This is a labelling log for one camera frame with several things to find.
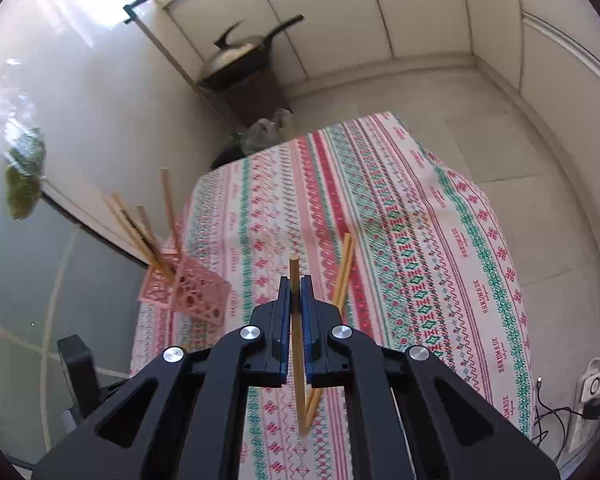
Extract pink plastic lattice basket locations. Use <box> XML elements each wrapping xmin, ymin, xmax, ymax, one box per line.
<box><xmin>137</xmin><ymin>250</ymin><xmax>231</xmax><ymax>323</ymax></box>

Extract white power strip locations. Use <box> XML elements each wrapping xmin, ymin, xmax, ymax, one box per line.
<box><xmin>565</xmin><ymin>357</ymin><xmax>600</xmax><ymax>453</ymax></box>

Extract small clear plastic bag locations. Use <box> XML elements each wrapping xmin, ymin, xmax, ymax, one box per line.
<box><xmin>242</xmin><ymin>108</ymin><xmax>295</xmax><ymax>156</ymax></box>

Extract dark brown stand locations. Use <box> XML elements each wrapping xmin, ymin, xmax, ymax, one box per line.
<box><xmin>215</xmin><ymin>67</ymin><xmax>292</xmax><ymax>128</ymax></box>

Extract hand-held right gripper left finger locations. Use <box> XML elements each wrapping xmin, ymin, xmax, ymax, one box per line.
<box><xmin>30</xmin><ymin>276</ymin><xmax>293</xmax><ymax>480</ymax></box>

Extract black wok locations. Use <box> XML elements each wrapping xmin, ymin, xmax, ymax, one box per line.
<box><xmin>198</xmin><ymin>14</ymin><xmax>305</xmax><ymax>90</ymax></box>

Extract dark green bag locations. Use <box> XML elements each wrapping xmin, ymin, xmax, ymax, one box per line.
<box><xmin>211</xmin><ymin>132</ymin><xmax>248</xmax><ymax>171</ymax></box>

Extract patterned red green tablecloth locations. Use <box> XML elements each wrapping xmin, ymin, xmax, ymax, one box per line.
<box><xmin>130</xmin><ymin>112</ymin><xmax>533</xmax><ymax>480</ymax></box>

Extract wok lid with black knob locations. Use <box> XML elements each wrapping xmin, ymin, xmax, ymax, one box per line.
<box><xmin>202</xmin><ymin>20</ymin><xmax>268</xmax><ymax>77</ymax></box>

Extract black cable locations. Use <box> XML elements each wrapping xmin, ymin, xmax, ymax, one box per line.
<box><xmin>532</xmin><ymin>377</ymin><xmax>586</xmax><ymax>461</ymax></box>

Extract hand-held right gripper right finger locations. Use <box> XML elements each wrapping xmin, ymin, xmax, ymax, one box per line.
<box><xmin>300</xmin><ymin>275</ymin><xmax>561</xmax><ymax>480</ymax></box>

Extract pole with green handle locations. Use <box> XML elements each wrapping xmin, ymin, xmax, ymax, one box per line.
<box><xmin>123</xmin><ymin>0</ymin><xmax>221</xmax><ymax>121</ymax></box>

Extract frosted glass door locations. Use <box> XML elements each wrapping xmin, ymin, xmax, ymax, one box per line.
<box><xmin>0</xmin><ymin>160</ymin><xmax>146</xmax><ymax>466</ymax></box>

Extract clear bag of leafy greens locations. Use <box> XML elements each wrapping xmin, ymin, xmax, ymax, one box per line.
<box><xmin>0</xmin><ymin>80</ymin><xmax>48</xmax><ymax>221</ymax></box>

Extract white kitchen cabinets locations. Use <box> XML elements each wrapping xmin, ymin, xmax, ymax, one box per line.
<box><xmin>161</xmin><ymin>0</ymin><xmax>600</xmax><ymax>161</ymax></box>

